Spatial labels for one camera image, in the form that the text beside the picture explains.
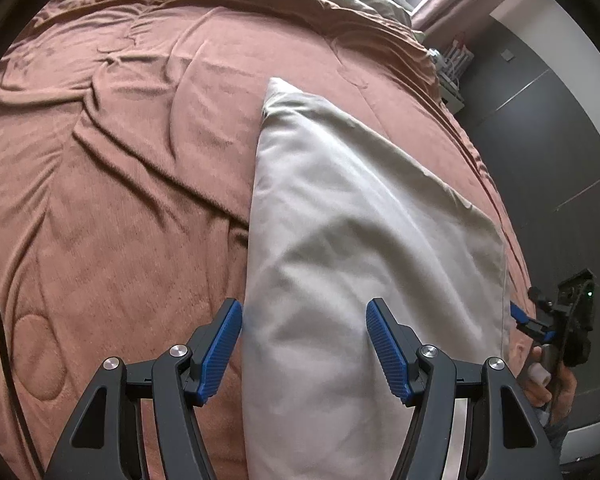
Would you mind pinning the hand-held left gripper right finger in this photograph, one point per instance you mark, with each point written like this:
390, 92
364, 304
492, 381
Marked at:
387, 350

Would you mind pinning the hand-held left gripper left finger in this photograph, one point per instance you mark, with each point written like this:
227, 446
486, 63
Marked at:
220, 345

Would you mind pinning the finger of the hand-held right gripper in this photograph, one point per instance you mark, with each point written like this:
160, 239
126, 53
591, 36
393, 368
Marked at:
519, 314

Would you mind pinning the beige shirt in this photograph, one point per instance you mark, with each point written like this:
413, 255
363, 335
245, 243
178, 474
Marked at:
355, 235

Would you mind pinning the person's right hand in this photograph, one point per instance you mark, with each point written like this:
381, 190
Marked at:
560, 390

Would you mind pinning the dark grey cabinet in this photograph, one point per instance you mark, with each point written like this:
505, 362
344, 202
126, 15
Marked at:
555, 160

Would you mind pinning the brown blanket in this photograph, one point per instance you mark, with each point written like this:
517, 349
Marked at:
105, 185

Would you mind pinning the rack of small bottles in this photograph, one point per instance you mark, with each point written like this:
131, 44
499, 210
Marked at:
452, 72

